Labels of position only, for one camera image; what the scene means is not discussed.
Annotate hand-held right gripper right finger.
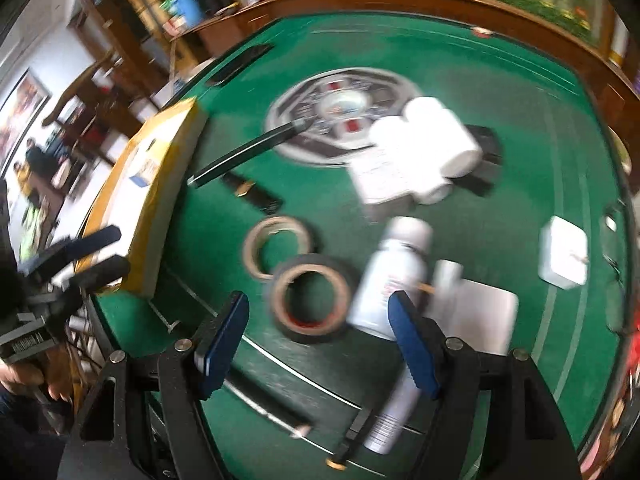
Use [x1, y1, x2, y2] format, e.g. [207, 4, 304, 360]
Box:
[387, 290, 583, 480]

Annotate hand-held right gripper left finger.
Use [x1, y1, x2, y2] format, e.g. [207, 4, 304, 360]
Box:
[57, 291, 251, 480]

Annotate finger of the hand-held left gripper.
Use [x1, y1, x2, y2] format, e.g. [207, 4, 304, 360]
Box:
[17, 225, 123, 281]
[60, 255, 132, 292]

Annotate long black pen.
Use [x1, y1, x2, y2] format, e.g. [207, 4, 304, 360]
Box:
[187, 119, 307, 190]

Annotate person's left hand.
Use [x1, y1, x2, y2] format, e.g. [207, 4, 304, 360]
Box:
[0, 359, 76, 406]

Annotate white bottle with red label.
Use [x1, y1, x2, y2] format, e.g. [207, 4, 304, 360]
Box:
[346, 216, 435, 343]

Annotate white spray can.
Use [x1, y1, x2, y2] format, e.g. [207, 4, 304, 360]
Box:
[362, 360, 426, 457]

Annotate white squeeze tube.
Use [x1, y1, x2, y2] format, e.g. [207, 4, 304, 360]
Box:
[430, 259, 520, 356]

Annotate thin black pencil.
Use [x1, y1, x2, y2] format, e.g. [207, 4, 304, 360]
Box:
[225, 380, 313, 438]

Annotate large yellow carton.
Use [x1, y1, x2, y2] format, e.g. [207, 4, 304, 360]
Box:
[75, 97, 210, 301]

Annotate beige tape roll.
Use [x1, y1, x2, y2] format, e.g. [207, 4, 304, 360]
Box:
[242, 216, 316, 281]

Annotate black marker with beige end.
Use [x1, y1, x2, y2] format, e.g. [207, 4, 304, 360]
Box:
[325, 407, 373, 471]

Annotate black tape roll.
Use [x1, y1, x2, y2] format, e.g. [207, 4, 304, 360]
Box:
[265, 254, 358, 346]

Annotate white medicine box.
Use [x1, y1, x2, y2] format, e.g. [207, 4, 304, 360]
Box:
[347, 155, 421, 223]

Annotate white square box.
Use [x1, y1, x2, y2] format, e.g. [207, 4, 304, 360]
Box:
[537, 215, 590, 291]

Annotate white pill bottle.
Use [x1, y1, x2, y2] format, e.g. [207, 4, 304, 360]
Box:
[367, 116, 453, 206]
[402, 96, 483, 178]

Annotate mahjong table centre control panel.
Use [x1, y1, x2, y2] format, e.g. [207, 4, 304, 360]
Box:
[265, 67, 426, 166]

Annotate blue bottle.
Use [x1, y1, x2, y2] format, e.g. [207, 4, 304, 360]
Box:
[172, 0, 202, 28]

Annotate green felt mahjong table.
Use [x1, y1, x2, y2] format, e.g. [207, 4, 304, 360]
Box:
[85, 0, 640, 480]

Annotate wall poster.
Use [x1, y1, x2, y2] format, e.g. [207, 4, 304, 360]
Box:
[0, 67, 52, 171]

